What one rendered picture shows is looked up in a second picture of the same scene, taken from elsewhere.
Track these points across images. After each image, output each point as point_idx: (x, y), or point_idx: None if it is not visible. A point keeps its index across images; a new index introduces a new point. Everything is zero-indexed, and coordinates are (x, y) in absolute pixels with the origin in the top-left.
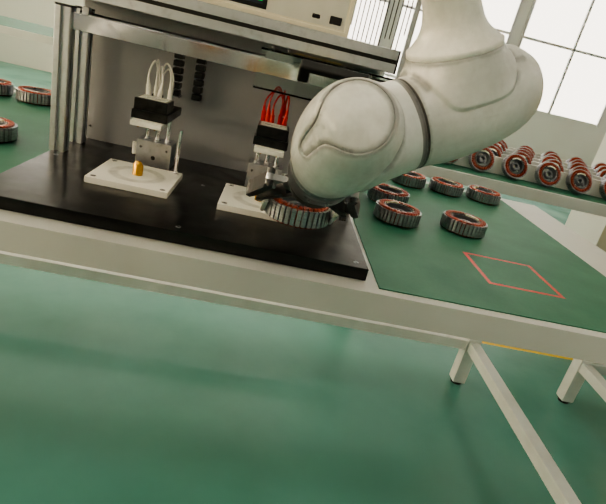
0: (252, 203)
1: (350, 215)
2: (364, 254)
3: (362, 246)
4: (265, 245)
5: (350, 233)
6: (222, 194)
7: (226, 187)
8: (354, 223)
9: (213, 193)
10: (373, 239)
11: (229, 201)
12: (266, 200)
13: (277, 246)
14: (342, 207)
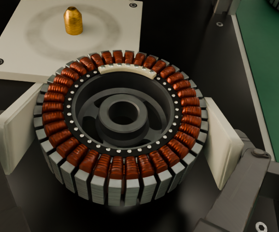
0: (57, 47)
1: (275, 211)
2: (264, 133)
3: (258, 102)
4: (54, 218)
5: (239, 88)
6: (5, 31)
7: (22, 3)
8: (239, 29)
9: (0, 20)
10: (274, 73)
11: (11, 53)
12: (4, 171)
13: (83, 212)
14: (253, 209)
